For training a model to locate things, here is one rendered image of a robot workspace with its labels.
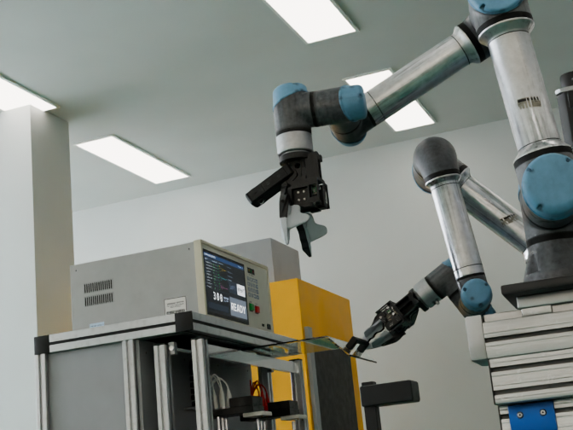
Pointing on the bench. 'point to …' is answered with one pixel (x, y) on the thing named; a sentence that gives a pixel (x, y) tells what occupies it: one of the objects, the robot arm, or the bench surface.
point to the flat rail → (251, 359)
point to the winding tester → (160, 287)
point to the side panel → (88, 388)
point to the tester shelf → (161, 334)
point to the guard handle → (357, 343)
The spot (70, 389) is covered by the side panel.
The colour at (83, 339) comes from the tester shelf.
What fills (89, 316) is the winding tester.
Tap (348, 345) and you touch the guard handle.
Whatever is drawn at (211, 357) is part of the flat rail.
